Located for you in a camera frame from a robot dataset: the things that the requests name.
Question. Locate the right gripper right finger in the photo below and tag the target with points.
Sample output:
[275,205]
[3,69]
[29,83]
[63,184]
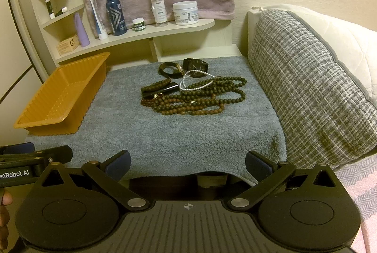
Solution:
[270,177]

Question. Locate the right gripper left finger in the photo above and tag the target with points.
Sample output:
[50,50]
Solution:
[107,175]

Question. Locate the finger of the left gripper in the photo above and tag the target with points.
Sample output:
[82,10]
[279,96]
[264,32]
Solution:
[61,154]
[27,147]

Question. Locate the orange plastic tray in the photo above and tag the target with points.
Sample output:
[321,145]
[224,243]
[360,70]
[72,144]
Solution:
[61,103]

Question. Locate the black cylindrical case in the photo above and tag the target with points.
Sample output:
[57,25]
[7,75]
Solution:
[168,89]

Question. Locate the black square watch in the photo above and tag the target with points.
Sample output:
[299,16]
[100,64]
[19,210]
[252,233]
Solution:
[199,66]

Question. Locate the person's left hand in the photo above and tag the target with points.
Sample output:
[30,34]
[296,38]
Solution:
[6,199]

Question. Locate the grey fluffy mat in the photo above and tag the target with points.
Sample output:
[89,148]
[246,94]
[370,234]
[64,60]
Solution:
[174,145]

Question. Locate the grey plaid pillow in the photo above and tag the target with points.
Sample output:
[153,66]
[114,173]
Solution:
[324,110]

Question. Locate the pink patterned bedsheet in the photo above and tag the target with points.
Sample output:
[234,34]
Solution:
[359,179]

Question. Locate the small cardboard box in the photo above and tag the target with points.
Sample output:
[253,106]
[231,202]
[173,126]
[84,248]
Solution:
[68,45]

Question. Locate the lilac cosmetic tube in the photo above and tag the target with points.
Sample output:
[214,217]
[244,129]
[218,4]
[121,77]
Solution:
[81,32]

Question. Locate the cream corner shelf unit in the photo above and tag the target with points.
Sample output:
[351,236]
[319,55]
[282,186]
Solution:
[208,38]

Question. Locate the white blue cream tube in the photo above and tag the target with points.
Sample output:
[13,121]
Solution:
[100,27]

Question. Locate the upright black white tube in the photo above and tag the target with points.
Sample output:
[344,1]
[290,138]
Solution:
[50,9]

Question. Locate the lying black white tube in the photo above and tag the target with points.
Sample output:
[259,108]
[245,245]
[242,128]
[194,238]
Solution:
[61,11]

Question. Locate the small green white jar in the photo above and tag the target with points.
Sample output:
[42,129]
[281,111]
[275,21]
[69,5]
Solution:
[138,24]

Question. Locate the dark blue spray bottle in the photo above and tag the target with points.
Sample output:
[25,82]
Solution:
[115,13]

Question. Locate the clear spray bottle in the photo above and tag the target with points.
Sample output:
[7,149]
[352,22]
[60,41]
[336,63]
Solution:
[159,12]

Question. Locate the large white cream jar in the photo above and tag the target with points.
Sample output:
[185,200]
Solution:
[185,12]

